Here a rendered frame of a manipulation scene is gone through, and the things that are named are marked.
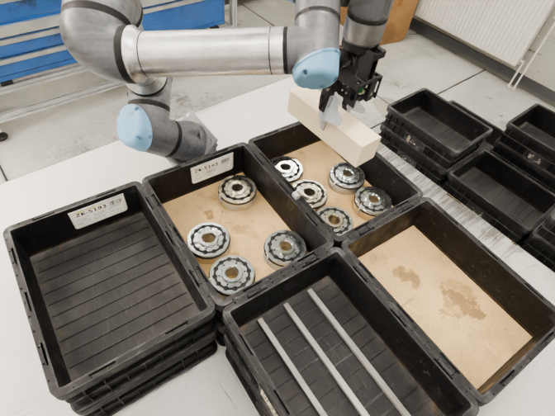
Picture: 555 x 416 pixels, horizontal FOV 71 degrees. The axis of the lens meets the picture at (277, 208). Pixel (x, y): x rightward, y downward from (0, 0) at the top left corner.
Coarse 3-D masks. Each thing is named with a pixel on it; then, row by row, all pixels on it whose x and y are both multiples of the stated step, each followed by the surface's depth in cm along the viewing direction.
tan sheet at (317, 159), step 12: (312, 144) 123; (324, 144) 124; (288, 156) 119; (300, 156) 119; (312, 156) 120; (324, 156) 120; (336, 156) 121; (312, 168) 116; (324, 168) 117; (324, 180) 114; (336, 192) 111; (336, 204) 108; (348, 204) 108
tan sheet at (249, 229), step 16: (192, 192) 106; (208, 192) 107; (176, 208) 102; (192, 208) 103; (208, 208) 103; (224, 208) 104; (256, 208) 105; (272, 208) 105; (176, 224) 99; (192, 224) 99; (224, 224) 100; (240, 224) 101; (256, 224) 101; (272, 224) 102; (240, 240) 98; (256, 240) 98; (240, 256) 95; (256, 256) 95; (208, 272) 91; (256, 272) 92
